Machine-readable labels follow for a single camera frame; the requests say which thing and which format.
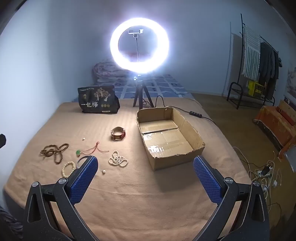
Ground dark striped cloth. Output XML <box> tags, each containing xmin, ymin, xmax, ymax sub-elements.
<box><xmin>0</xmin><ymin>205</ymin><xmax>23</xmax><ymax>241</ymax></box>

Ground white wall pipe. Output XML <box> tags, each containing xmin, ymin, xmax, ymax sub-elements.
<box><xmin>222</xmin><ymin>22</ymin><xmax>232</xmax><ymax>96</ymax></box>

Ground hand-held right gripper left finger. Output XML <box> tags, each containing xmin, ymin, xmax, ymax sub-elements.
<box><xmin>23</xmin><ymin>155</ymin><xmax>99</xmax><ymax>241</ymax></box>

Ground black clothes rack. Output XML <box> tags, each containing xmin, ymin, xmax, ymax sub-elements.
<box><xmin>227</xmin><ymin>13</ymin><xmax>281</xmax><ymax>109</ymax></box>

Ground striped hanging cloth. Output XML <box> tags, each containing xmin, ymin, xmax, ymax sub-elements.
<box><xmin>242</xmin><ymin>24</ymin><xmax>262</xmax><ymax>80</ymax></box>

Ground green pendant red cord necklace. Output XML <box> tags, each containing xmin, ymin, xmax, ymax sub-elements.
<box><xmin>76</xmin><ymin>142</ymin><xmax>110</xmax><ymax>157</ymax></box>

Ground small white bead necklace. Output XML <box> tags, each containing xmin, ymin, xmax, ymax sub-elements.
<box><xmin>108</xmin><ymin>150</ymin><xmax>129</xmax><ymax>168</ymax></box>

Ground black snack bag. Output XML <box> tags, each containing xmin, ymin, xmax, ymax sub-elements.
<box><xmin>77</xmin><ymin>85</ymin><xmax>121</xmax><ymax>114</ymax></box>

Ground phone holder clamp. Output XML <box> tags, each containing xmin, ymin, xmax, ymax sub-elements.
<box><xmin>128</xmin><ymin>29</ymin><xmax>144</xmax><ymax>39</ymax></box>

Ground cardboard box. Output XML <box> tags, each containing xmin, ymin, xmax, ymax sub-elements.
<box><xmin>136</xmin><ymin>107</ymin><xmax>206</xmax><ymax>171</ymax></box>

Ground white power strip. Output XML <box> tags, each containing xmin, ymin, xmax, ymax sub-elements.
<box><xmin>254</xmin><ymin>166</ymin><xmax>273</xmax><ymax>176</ymax></box>

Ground white ring light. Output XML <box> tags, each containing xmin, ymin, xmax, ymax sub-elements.
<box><xmin>110</xmin><ymin>17</ymin><xmax>170</xmax><ymax>75</ymax></box>

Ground wall poster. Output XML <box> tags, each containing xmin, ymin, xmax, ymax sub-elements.
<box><xmin>285</xmin><ymin>67</ymin><xmax>296</xmax><ymax>98</ymax></box>

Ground yellow box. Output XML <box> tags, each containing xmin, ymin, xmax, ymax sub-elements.
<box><xmin>246</xmin><ymin>80</ymin><xmax>264</xmax><ymax>96</ymax></box>

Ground black tripod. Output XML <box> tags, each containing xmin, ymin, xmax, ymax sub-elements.
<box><xmin>133</xmin><ymin>75</ymin><xmax>154</xmax><ymax>109</ymax></box>

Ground cream bead bracelet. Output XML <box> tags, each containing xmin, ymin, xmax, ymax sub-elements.
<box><xmin>61</xmin><ymin>161</ymin><xmax>77</xmax><ymax>178</ymax></box>

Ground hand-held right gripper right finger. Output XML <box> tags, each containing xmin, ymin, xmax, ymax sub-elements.
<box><xmin>193</xmin><ymin>156</ymin><xmax>271</xmax><ymax>241</ymax></box>

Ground thin blue bangle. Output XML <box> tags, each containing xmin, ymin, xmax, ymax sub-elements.
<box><xmin>76</xmin><ymin>156</ymin><xmax>89</xmax><ymax>168</ymax></box>

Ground blue checked bedsheet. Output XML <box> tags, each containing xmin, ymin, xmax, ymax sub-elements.
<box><xmin>92</xmin><ymin>74</ymin><xmax>192</xmax><ymax>100</ymax></box>

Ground grey panel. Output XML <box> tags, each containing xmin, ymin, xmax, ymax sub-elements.
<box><xmin>285</xmin><ymin>146</ymin><xmax>296</xmax><ymax>173</ymax></box>

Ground folded floral quilt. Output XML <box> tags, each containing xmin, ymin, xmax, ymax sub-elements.
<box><xmin>92</xmin><ymin>59</ymin><xmax>130</xmax><ymax>84</ymax></box>

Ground dark hanging jackets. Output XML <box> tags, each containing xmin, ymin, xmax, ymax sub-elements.
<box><xmin>258</xmin><ymin>42</ymin><xmax>282</xmax><ymax>100</ymax></box>

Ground tangle of white cables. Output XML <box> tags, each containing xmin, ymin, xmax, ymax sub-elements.
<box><xmin>233</xmin><ymin>146</ymin><xmax>285</xmax><ymax>209</ymax></box>

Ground brown wooden bead necklace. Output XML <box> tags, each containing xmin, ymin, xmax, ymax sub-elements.
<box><xmin>40</xmin><ymin>143</ymin><xmax>70</xmax><ymax>164</ymax></box>

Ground black cable with controller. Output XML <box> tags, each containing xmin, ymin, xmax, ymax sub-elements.
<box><xmin>142</xmin><ymin>95</ymin><xmax>218</xmax><ymax>126</ymax></box>

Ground red strap wristwatch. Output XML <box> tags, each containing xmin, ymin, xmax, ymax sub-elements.
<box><xmin>110</xmin><ymin>126</ymin><xmax>126</xmax><ymax>141</ymax></box>

